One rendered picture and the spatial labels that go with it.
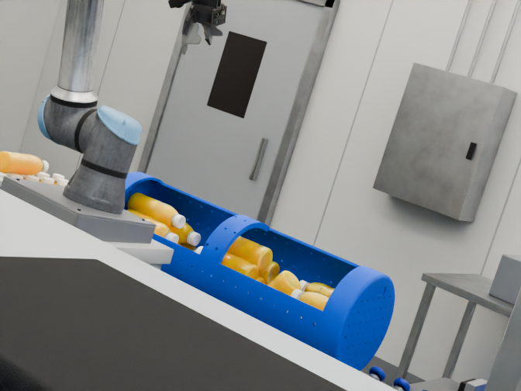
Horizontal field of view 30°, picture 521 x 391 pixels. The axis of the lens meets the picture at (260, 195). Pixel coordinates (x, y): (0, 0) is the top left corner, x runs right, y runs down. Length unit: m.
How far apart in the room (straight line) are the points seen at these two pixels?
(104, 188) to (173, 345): 1.82
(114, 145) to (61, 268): 1.71
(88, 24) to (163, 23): 5.10
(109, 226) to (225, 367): 1.77
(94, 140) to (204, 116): 4.67
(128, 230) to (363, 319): 0.64
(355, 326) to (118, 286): 1.88
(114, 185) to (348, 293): 0.63
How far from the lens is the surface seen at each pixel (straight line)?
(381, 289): 2.54
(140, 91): 7.49
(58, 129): 2.42
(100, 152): 2.34
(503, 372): 2.03
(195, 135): 7.02
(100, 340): 0.51
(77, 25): 2.36
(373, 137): 6.26
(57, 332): 0.51
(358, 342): 2.53
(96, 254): 0.85
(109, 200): 2.34
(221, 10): 2.78
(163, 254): 2.41
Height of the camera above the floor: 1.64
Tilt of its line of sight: 7 degrees down
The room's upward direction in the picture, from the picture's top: 17 degrees clockwise
